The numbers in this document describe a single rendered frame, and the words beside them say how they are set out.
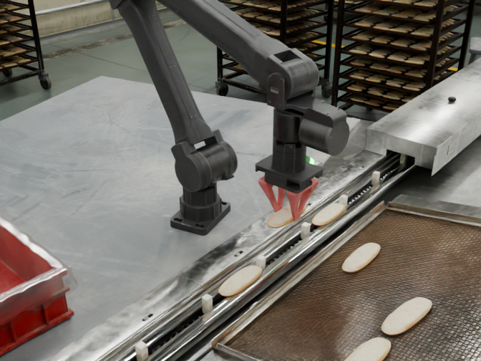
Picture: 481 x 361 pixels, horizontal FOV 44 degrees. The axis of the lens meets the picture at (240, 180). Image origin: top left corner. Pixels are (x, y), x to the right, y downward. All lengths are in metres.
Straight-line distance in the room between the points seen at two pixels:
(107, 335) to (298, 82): 0.48
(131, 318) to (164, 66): 0.49
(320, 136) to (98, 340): 0.45
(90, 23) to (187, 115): 5.14
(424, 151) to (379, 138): 0.11
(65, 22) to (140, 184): 4.76
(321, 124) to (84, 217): 0.59
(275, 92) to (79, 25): 5.31
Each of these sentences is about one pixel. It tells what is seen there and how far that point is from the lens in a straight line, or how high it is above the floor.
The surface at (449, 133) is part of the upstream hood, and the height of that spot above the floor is 0.92.
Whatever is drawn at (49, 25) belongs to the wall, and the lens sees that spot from 6.01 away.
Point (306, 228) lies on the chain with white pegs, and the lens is 1.15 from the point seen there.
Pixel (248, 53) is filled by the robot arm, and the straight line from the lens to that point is 0.98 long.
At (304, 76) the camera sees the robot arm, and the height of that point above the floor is 1.19.
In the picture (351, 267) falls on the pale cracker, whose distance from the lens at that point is 0.99.
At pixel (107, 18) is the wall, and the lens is 6.40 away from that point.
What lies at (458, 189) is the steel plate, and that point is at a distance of 1.46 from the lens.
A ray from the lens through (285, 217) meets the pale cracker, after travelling 1.05.
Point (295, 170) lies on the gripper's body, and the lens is 1.00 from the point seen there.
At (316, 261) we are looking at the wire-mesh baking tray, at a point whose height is 0.89.
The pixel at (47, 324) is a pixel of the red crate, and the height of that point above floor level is 0.84.
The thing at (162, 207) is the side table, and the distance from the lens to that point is 1.31.
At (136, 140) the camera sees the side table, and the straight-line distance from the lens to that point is 1.65.
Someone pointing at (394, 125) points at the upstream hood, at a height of 0.92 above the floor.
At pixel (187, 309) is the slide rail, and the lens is 0.98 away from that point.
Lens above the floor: 1.48
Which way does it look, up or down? 28 degrees down
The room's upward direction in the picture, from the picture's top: straight up
